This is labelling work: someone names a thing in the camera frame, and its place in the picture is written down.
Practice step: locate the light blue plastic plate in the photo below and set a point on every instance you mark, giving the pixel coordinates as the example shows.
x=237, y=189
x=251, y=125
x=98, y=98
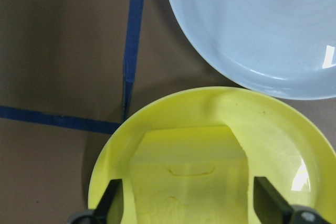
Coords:
x=249, y=24

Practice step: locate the yellow foam block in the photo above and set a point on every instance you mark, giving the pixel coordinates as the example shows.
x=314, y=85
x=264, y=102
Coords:
x=189, y=171

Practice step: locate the yellow plastic plate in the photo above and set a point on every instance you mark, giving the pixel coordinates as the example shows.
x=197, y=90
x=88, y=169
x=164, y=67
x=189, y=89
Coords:
x=275, y=129

